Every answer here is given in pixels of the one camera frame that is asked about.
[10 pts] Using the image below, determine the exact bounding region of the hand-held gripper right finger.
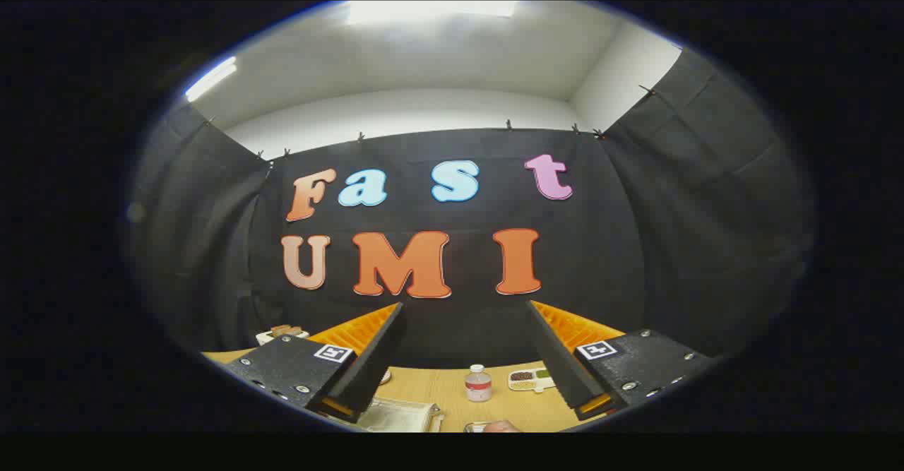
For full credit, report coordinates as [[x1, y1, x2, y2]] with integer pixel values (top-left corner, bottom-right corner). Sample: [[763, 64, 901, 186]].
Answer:
[[525, 299, 715, 422]]

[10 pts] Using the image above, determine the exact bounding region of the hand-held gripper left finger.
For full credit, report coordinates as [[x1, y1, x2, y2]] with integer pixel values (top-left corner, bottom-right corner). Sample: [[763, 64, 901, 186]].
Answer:
[[220, 302, 408, 424]]

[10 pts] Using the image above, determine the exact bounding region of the white wire dish rack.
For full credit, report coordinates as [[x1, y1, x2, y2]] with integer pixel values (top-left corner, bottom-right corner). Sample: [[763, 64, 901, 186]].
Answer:
[[351, 396, 445, 433]]

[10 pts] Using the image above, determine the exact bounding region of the white divided dish with beans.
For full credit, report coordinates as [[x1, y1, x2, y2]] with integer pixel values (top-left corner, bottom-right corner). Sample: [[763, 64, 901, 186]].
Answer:
[[508, 367, 557, 394]]

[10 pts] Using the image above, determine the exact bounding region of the clear plastic bottle red label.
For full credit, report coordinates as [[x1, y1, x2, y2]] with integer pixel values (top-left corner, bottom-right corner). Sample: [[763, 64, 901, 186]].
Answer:
[[465, 364, 493, 403]]

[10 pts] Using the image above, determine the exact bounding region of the white toaster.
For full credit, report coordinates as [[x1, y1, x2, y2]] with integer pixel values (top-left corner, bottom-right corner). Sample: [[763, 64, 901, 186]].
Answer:
[[255, 328, 310, 347]]

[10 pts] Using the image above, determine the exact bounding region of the black backdrop cloth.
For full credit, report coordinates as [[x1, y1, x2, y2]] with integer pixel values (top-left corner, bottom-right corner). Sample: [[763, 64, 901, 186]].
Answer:
[[127, 49, 813, 369]]

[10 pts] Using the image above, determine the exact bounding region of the ceiling light panel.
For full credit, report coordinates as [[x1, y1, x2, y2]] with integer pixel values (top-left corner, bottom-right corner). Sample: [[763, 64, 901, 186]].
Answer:
[[184, 56, 239, 102]]

